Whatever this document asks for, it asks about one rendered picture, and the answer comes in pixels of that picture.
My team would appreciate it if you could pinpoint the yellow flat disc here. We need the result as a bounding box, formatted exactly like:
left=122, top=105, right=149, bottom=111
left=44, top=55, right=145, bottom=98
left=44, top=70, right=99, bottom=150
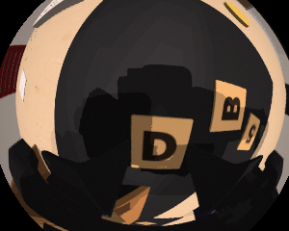
left=224, top=1, right=250, bottom=27

